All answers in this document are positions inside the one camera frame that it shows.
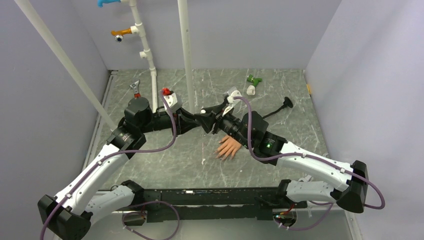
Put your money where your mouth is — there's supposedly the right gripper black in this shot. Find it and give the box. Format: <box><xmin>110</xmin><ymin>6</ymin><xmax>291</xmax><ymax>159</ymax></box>
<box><xmin>194</xmin><ymin>101</ymin><xmax>252</xmax><ymax>149</ymax></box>

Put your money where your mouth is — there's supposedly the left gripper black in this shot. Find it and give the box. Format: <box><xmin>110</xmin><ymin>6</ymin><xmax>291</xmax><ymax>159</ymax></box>
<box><xmin>139</xmin><ymin>106</ymin><xmax>201</xmax><ymax>137</ymax></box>

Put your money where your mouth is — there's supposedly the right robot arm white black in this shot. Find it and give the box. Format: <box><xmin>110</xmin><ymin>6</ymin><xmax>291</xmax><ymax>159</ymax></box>
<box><xmin>194</xmin><ymin>105</ymin><xmax>368</xmax><ymax>214</ymax></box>

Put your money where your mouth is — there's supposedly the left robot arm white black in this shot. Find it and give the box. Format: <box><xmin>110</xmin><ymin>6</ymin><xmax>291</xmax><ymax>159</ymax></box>
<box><xmin>37</xmin><ymin>94</ymin><xmax>200</xmax><ymax>240</ymax></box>

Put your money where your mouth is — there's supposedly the mannequin hand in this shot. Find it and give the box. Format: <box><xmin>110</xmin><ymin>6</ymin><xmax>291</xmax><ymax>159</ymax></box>
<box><xmin>215</xmin><ymin>135</ymin><xmax>242</xmax><ymax>161</ymax></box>

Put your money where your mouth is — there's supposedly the green toy flashlight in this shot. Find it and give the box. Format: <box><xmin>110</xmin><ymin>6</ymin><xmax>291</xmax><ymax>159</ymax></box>
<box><xmin>246</xmin><ymin>74</ymin><xmax>263</xmax><ymax>86</ymax></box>

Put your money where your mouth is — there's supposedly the red adjustable wrench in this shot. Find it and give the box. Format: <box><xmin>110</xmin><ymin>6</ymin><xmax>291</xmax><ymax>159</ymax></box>
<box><xmin>129</xmin><ymin>80</ymin><xmax>141</xmax><ymax>99</ymax></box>

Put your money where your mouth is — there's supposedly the black hand stand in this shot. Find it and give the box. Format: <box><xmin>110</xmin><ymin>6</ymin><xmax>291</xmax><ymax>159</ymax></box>
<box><xmin>262</xmin><ymin>96</ymin><xmax>294</xmax><ymax>119</ymax></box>

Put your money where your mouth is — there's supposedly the orange faucet valve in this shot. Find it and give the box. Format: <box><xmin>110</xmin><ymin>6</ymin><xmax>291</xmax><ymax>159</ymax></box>
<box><xmin>110</xmin><ymin>28</ymin><xmax>133</xmax><ymax>43</ymax></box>

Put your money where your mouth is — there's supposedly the blue faucet valve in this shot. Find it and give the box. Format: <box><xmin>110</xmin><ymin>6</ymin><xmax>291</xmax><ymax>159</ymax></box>
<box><xmin>97</xmin><ymin>0</ymin><xmax>121</xmax><ymax>8</ymax></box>

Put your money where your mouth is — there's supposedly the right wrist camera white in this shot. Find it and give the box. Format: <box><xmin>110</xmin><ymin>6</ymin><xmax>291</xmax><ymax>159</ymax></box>
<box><xmin>222</xmin><ymin>86</ymin><xmax>242</xmax><ymax>116</ymax></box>

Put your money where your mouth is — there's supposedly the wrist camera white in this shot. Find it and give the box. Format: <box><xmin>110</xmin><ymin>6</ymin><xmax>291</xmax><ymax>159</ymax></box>
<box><xmin>222</xmin><ymin>86</ymin><xmax>242</xmax><ymax>116</ymax></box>
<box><xmin>161</xmin><ymin>88</ymin><xmax>183</xmax><ymax>113</ymax></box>

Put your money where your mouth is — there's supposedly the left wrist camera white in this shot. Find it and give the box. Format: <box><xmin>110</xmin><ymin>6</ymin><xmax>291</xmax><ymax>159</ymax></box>
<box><xmin>161</xmin><ymin>88</ymin><xmax>183</xmax><ymax>113</ymax></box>

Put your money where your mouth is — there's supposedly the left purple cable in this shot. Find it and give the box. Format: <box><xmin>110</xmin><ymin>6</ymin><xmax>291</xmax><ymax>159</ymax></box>
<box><xmin>39</xmin><ymin>91</ymin><xmax>181</xmax><ymax>240</ymax></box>

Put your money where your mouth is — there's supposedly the purple cable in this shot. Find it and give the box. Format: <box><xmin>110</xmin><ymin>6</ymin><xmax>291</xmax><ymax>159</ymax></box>
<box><xmin>39</xmin><ymin>91</ymin><xmax>181</xmax><ymax>240</ymax></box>
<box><xmin>233</xmin><ymin>96</ymin><xmax>386</xmax><ymax>232</ymax></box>

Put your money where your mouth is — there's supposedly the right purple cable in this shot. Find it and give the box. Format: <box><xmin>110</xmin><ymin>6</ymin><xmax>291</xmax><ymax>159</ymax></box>
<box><xmin>233</xmin><ymin>96</ymin><xmax>386</xmax><ymax>232</ymax></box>

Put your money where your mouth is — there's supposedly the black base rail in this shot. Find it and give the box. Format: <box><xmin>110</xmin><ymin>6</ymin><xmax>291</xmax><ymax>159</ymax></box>
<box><xmin>121</xmin><ymin>187</ymin><xmax>308</xmax><ymax>223</ymax></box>

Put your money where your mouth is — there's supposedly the white PVC pipe frame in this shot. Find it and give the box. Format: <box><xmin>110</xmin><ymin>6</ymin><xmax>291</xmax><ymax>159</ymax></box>
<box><xmin>15</xmin><ymin>0</ymin><xmax>195</xmax><ymax>130</ymax></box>

